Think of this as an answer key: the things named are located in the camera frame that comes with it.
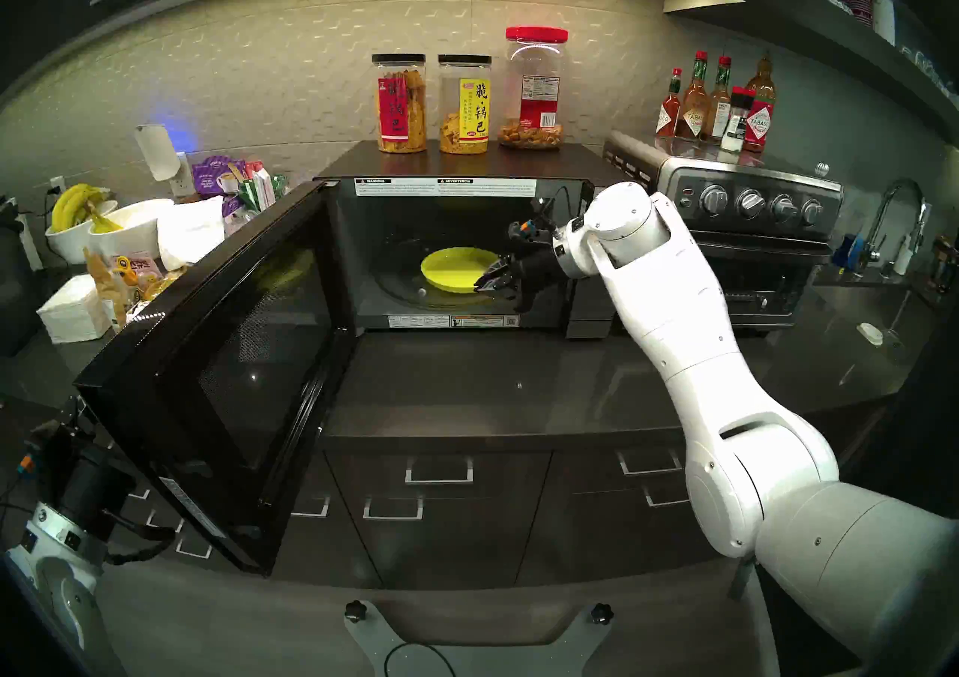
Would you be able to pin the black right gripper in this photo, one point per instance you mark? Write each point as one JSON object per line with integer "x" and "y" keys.
{"x": 539, "y": 267}

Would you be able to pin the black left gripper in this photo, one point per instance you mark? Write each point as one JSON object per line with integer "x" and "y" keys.
{"x": 90, "y": 492}

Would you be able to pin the yellow plate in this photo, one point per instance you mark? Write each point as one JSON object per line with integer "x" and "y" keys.
{"x": 453, "y": 271}

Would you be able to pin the black glass microwave door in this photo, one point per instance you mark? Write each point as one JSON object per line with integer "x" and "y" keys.
{"x": 247, "y": 383}

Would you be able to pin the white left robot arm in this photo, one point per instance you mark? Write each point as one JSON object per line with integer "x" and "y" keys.
{"x": 71, "y": 600}

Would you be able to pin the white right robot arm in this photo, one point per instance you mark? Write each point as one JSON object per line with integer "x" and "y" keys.
{"x": 712, "y": 383}

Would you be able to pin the glass microwave turntable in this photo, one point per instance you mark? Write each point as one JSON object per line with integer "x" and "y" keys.
{"x": 397, "y": 293}

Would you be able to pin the white napkin stack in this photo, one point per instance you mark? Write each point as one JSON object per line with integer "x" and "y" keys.
{"x": 71, "y": 312}

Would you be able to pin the brown kraft paper bag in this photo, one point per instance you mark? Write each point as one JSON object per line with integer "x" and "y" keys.
{"x": 105, "y": 289}

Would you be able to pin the black countertop appliance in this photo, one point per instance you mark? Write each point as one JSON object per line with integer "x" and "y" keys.
{"x": 15, "y": 286}

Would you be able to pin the snack jar yellow label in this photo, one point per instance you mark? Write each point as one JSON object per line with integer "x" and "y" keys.
{"x": 464, "y": 117}

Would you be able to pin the pink snack packet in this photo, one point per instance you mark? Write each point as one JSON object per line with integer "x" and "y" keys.
{"x": 142, "y": 263}

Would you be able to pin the small white bowl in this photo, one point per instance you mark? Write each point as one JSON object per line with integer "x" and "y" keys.
{"x": 66, "y": 245}

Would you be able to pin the large clear jar red lid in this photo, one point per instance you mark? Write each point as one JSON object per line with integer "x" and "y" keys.
{"x": 536, "y": 98}

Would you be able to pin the snack jar red label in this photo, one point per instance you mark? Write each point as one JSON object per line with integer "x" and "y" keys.
{"x": 401, "y": 113}

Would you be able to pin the large white bowl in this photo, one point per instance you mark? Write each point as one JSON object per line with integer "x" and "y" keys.
{"x": 138, "y": 230}

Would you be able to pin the yellow banana bunch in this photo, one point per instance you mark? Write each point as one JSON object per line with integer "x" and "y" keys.
{"x": 71, "y": 205}

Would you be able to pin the white paper bag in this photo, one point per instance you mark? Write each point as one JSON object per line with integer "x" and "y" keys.
{"x": 191, "y": 230}

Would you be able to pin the small red Tabasco bottle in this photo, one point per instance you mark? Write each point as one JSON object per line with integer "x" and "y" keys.
{"x": 668, "y": 121}

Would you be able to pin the orange-brown hot sauce bottle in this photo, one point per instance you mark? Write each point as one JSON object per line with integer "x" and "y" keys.
{"x": 693, "y": 117}

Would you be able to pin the green white sachet box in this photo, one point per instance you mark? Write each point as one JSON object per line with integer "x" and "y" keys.
{"x": 262, "y": 185}

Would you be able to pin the stainless steel toaster oven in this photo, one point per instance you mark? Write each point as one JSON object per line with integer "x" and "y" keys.
{"x": 749, "y": 196}

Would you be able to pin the dark lower drawer cabinets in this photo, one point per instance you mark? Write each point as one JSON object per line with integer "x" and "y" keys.
{"x": 449, "y": 541}

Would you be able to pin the pale brown hot sauce bottle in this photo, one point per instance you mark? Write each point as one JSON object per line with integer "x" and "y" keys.
{"x": 718, "y": 113}

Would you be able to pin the black cap spice shaker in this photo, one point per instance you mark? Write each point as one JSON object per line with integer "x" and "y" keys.
{"x": 737, "y": 125}

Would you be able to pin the white plug-in device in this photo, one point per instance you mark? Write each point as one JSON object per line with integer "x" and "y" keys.
{"x": 156, "y": 151}

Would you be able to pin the large red Tabasco bottle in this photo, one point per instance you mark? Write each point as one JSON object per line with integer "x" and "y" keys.
{"x": 760, "y": 121}

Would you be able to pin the black star knob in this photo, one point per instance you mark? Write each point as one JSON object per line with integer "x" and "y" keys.
{"x": 601, "y": 614}
{"x": 355, "y": 611}

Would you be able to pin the blue dish sponge holder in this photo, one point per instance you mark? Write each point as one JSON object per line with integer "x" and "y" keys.
{"x": 846, "y": 252}

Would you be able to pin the stainless steel sink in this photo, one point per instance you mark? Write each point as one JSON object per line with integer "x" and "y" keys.
{"x": 861, "y": 308}

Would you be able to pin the chrome kitchen faucet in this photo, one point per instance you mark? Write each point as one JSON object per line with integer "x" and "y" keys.
{"x": 888, "y": 207}

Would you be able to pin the brown glass bottle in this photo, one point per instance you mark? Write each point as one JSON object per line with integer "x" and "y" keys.
{"x": 944, "y": 263}

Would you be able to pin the white cup stack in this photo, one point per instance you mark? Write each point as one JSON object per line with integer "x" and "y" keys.
{"x": 884, "y": 16}

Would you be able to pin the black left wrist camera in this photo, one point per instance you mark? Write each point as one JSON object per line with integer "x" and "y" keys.
{"x": 45, "y": 454}

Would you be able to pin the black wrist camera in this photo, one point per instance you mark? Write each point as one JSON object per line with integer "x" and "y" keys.
{"x": 524, "y": 232}
{"x": 45, "y": 454}

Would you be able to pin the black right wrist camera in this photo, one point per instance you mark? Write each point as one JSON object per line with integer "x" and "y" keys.
{"x": 524, "y": 232}

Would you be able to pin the white wall outlet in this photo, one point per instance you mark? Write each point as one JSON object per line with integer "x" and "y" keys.
{"x": 182, "y": 185}

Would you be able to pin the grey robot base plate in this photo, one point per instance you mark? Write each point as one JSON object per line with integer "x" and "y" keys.
{"x": 487, "y": 664}

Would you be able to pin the dark wall shelf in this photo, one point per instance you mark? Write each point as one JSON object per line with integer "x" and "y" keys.
{"x": 809, "y": 23}

